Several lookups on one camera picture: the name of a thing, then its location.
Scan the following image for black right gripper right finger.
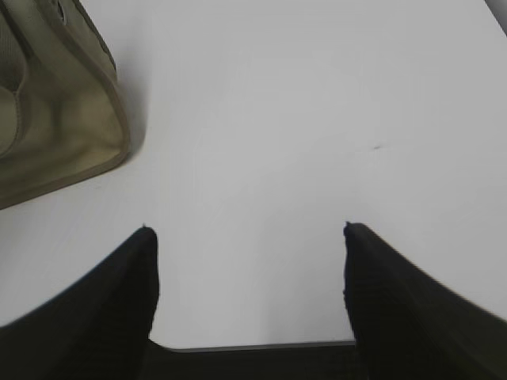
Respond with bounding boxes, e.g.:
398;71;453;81
344;222;506;379

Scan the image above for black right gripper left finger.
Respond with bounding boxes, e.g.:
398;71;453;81
1;226;159;379

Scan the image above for yellow canvas tote bag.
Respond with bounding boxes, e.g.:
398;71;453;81
1;1;130;208

